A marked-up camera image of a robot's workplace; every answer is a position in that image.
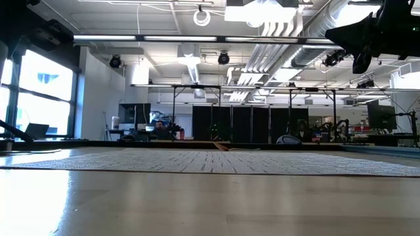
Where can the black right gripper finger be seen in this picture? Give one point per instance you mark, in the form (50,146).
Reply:
(359,40)
(361,25)

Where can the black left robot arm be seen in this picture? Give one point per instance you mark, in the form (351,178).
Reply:
(19,23)

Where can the black background robot arm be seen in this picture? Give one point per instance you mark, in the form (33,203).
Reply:
(344,126)

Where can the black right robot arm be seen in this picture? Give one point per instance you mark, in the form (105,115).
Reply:
(411,39)

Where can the black ceiling spotlight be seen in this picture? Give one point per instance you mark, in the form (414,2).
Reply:
(223,58)
(115,61)
(332,59)

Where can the black monitor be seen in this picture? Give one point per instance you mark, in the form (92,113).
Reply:
(380,116)
(131,113)

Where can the black room divider panels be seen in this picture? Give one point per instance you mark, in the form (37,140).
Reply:
(243,124)

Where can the overhead LED light bar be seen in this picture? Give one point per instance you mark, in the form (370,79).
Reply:
(180,38)

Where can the grey woven placemat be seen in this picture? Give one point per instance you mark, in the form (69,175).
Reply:
(210,162)

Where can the person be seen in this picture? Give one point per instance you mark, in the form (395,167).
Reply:
(160,126)

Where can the white canister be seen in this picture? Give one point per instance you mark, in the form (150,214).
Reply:
(115,123)

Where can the large glass window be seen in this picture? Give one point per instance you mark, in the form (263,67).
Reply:
(46,75)

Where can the dark laptop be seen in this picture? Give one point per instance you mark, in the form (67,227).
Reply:
(36,131)

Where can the silver ventilation duct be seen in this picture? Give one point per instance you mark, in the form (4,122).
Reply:
(315,29)

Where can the black arched frame bracket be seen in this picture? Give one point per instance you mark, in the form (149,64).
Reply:
(288,140)
(126,138)

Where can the black background rig frame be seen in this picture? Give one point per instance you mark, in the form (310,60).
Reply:
(197,86)

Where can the black aluminium table frame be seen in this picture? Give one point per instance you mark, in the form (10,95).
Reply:
(98,143)

